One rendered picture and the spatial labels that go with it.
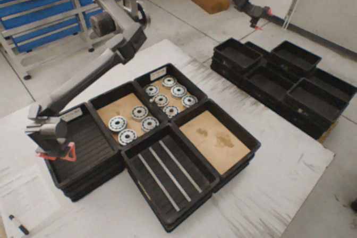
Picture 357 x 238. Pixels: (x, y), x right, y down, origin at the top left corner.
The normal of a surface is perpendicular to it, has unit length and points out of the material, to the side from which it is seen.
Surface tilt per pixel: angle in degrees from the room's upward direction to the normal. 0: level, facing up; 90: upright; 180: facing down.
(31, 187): 0
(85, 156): 0
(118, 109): 0
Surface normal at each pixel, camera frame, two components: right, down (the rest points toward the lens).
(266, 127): 0.04, -0.66
